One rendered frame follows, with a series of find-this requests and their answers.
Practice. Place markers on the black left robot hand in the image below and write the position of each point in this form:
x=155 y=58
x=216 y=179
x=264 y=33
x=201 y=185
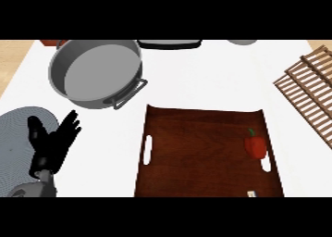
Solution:
x=49 y=145

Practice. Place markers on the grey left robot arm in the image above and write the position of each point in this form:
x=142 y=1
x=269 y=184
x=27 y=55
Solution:
x=39 y=186

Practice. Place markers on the dark brown wooden tray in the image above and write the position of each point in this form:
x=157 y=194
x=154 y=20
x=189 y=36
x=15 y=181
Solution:
x=204 y=154

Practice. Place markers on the small white cupcake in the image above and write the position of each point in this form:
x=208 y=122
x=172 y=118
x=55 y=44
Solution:
x=251 y=194

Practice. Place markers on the brown wooden tiered shelf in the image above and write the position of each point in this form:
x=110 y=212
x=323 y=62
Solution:
x=312 y=92

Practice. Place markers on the grey woven round placemat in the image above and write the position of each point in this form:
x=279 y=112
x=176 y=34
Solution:
x=11 y=148

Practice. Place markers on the grey metal pot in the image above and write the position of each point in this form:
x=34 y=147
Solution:
x=93 y=74

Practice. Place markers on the reddish brown object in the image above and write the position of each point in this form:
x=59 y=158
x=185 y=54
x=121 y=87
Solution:
x=52 y=42

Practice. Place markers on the red bell pepper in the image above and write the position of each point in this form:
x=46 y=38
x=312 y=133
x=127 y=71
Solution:
x=256 y=146

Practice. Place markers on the grey round object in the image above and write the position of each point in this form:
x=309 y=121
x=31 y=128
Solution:
x=242 y=42

